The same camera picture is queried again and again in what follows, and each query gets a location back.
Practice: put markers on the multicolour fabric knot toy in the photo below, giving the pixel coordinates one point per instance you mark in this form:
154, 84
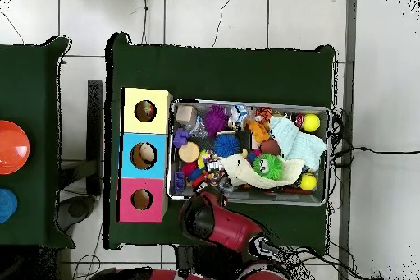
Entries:
148, 109
215, 176

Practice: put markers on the cream waffle cloth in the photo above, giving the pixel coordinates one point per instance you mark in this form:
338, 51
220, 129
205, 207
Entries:
242, 173

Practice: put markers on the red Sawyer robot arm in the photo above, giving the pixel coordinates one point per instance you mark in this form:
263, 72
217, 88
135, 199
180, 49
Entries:
226, 227

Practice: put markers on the wooden box with three holes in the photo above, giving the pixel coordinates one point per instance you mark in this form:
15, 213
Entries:
157, 161

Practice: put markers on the shallow clear mesh bin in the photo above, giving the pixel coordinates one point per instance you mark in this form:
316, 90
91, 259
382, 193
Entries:
279, 198

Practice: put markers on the blue spiky ball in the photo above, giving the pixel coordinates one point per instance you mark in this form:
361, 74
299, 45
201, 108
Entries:
227, 145

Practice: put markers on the purple spiky ball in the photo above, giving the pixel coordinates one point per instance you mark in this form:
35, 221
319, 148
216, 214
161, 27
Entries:
215, 119

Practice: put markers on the round tan wooden disc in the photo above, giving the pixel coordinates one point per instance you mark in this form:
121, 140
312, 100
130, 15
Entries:
188, 152

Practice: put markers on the purple toy block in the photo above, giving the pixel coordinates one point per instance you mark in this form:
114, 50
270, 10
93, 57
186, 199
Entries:
180, 138

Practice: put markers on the plain wooden cube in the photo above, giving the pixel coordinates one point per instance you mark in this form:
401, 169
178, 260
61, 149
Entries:
186, 114

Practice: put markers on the green fuzzy googly-eyed toy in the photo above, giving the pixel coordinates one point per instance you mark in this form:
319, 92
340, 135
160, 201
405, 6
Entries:
267, 167

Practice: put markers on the dark green table cloth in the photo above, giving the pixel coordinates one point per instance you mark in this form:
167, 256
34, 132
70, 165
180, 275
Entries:
229, 73
32, 96

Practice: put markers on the light blue waffle cloth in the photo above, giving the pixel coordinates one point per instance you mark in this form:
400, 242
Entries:
302, 145

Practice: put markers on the yellow ball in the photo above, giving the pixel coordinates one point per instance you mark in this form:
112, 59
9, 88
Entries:
310, 122
308, 181

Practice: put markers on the grey stand foot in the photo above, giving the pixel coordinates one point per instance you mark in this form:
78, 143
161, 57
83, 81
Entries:
77, 209

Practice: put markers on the orange plastic bowl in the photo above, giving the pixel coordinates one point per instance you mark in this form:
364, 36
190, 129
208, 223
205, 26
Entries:
13, 147

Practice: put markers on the blue ribbed cup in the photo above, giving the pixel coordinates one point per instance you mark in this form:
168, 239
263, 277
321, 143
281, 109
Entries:
6, 206

